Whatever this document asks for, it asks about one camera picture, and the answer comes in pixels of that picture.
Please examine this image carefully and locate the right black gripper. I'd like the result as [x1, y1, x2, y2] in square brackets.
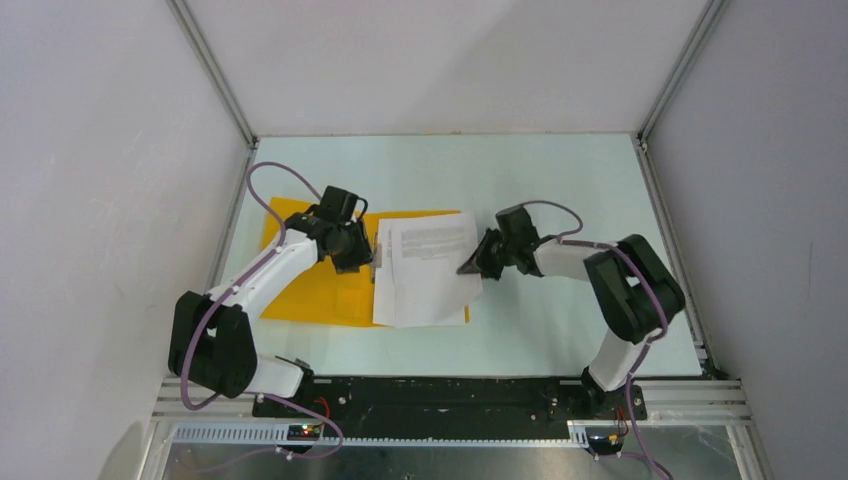
[456, 228, 516, 281]

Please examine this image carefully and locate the printed paper sheet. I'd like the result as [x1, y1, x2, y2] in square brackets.
[372, 218, 468, 329]
[389, 212, 483, 329]

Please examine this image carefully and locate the orange plastic folder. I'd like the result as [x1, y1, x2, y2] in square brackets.
[260, 197, 460, 328]

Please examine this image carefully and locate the metal folder clip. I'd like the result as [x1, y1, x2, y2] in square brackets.
[371, 241, 383, 269]

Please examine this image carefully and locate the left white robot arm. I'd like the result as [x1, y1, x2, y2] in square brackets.
[168, 186, 373, 417]

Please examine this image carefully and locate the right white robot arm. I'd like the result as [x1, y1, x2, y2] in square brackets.
[456, 204, 686, 418]

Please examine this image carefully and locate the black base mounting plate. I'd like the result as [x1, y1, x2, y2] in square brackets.
[292, 376, 648, 441]

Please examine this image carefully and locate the left controller board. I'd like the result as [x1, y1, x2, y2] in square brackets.
[286, 424, 323, 442]

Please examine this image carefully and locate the controller board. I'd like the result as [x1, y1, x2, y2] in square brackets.
[286, 424, 323, 442]
[585, 434, 624, 457]

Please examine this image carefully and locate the right controller board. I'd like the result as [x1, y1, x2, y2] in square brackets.
[585, 434, 624, 457]

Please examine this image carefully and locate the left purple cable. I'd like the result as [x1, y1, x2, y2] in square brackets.
[178, 161, 346, 473]

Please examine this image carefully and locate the aluminium frame rail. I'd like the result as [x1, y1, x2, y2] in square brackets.
[151, 380, 753, 448]

